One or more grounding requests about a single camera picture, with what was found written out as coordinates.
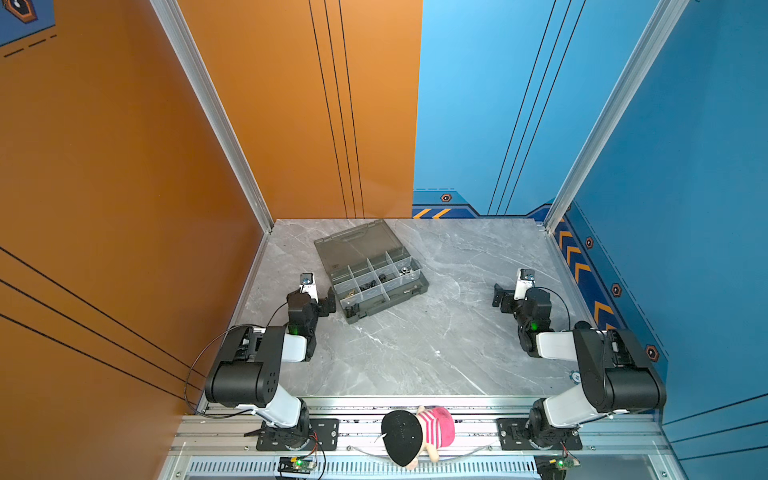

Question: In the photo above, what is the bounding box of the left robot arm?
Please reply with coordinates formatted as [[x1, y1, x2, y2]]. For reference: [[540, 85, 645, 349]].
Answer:
[[205, 288, 336, 451]]

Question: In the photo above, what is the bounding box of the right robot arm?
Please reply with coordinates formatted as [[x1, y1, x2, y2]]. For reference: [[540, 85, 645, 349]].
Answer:
[[492, 284, 667, 450]]

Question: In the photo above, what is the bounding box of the grey plastic organizer box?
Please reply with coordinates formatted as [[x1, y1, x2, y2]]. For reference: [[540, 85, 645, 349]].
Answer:
[[314, 219, 429, 324]]

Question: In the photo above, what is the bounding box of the left circuit board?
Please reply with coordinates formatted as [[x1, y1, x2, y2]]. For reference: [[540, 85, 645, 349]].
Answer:
[[277, 457, 318, 477]]

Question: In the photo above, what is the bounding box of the circuit board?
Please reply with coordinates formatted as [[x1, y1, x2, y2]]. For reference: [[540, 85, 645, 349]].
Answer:
[[534, 456, 581, 480], [277, 457, 318, 477]]

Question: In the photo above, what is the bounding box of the right circuit board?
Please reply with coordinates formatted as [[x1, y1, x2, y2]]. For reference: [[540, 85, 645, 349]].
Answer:
[[534, 456, 581, 480]]

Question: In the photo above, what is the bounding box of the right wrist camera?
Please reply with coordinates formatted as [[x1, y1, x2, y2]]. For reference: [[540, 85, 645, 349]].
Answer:
[[514, 268, 535, 300]]

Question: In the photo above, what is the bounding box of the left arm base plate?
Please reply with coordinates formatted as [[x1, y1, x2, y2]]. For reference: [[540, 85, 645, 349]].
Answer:
[[256, 418, 340, 452]]

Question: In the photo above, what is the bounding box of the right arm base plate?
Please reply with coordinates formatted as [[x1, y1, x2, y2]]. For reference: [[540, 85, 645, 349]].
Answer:
[[496, 417, 583, 451]]

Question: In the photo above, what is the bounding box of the aluminium rail frame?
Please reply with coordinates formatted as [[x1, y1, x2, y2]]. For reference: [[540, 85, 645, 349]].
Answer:
[[160, 396, 684, 479]]

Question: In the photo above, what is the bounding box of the left aluminium corner post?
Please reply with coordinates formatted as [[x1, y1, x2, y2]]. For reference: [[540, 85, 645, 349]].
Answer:
[[149, 0, 274, 235]]

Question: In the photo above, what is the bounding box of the aluminium corner post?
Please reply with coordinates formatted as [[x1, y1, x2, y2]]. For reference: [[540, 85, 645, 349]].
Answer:
[[543, 0, 689, 235], [149, 0, 274, 235]]

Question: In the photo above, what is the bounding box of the right aluminium corner post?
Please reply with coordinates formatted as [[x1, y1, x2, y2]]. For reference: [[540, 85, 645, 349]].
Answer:
[[543, 0, 689, 235]]

